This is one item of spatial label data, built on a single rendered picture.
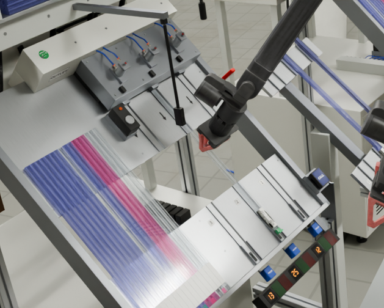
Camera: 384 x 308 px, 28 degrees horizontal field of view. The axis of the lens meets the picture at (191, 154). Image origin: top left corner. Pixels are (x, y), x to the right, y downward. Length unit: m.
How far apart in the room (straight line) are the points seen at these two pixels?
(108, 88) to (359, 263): 1.55
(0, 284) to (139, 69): 0.64
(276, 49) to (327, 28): 3.42
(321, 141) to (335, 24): 3.00
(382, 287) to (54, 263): 0.92
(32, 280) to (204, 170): 1.86
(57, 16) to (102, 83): 0.20
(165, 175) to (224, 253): 2.08
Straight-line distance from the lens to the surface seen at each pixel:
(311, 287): 3.00
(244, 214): 1.94
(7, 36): 1.82
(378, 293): 1.98
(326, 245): 2.06
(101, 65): 1.92
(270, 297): 1.89
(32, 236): 2.40
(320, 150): 2.29
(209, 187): 3.74
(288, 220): 2.01
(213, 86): 1.84
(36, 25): 1.87
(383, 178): 1.47
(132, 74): 1.95
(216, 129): 1.89
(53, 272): 2.21
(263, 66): 1.80
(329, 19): 5.19
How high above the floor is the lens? 1.81
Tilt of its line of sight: 26 degrees down
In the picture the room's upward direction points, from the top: 9 degrees counter-clockwise
